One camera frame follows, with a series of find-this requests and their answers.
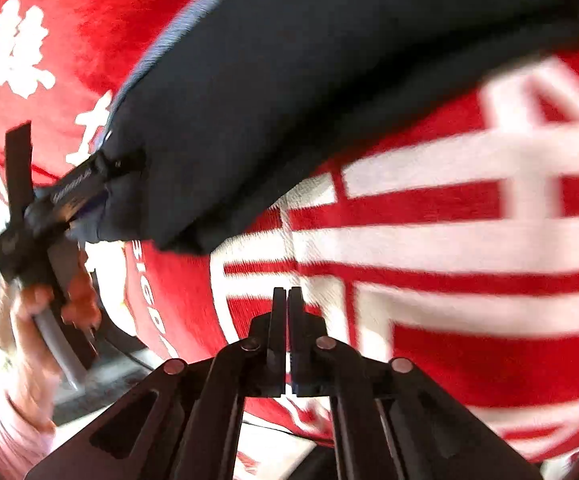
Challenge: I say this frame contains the black pants with blue trim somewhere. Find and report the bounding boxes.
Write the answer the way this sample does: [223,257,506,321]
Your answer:
[76,0,579,254]

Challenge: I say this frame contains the pink sleeved left forearm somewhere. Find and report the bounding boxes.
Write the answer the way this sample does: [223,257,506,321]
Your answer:
[0,393,55,479]

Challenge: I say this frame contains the operator left hand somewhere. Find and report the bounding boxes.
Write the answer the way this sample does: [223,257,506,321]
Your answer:
[0,250,102,434]

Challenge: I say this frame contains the red wedding bed blanket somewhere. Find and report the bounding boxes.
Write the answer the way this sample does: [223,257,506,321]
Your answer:
[0,0,579,463]

